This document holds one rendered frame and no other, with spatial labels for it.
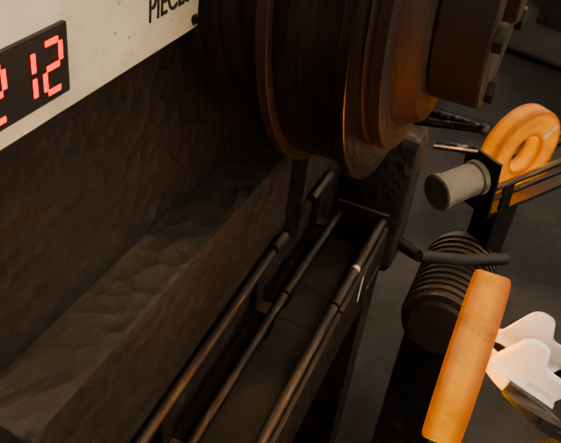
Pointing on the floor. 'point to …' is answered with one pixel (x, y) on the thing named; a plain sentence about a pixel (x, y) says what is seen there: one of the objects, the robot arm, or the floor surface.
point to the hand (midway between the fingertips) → (474, 342)
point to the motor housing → (426, 339)
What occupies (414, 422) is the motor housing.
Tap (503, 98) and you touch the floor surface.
